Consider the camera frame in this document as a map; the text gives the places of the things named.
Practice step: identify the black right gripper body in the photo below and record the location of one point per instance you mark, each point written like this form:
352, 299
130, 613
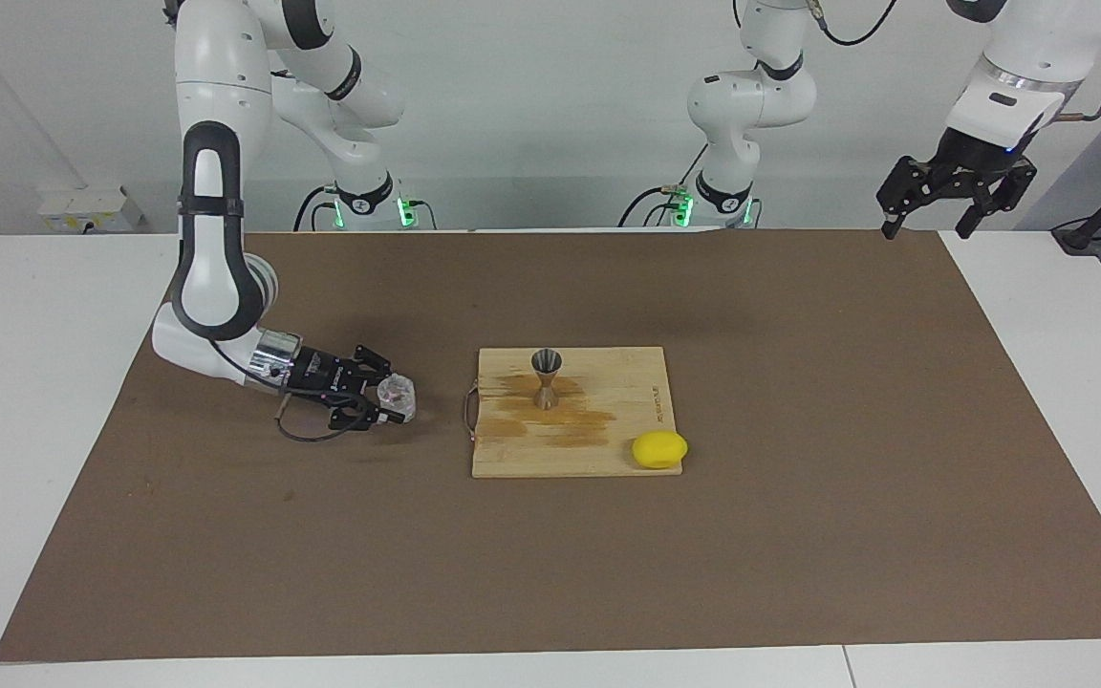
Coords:
326, 375

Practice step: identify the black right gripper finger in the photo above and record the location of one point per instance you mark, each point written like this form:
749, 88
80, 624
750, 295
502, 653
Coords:
355, 413
374, 361

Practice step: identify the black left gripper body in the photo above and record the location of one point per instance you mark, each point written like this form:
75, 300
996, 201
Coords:
976, 158

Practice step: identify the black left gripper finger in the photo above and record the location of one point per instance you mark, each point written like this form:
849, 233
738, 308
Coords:
899, 191
1007, 189

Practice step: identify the small clear glass cup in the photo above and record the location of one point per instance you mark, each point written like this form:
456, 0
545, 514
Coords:
396, 397

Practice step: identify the steel double jigger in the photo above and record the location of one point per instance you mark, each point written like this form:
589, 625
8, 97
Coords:
547, 382

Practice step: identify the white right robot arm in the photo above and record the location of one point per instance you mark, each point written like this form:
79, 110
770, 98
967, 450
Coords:
216, 57

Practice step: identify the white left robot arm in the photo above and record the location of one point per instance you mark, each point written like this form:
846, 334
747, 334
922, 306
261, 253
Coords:
751, 100

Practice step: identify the large brown table mat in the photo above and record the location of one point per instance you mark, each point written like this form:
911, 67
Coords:
550, 573

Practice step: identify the yellow lemon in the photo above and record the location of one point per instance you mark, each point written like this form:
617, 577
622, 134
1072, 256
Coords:
659, 450

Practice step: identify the white wall socket box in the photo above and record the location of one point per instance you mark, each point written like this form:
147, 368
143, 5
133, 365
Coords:
82, 205

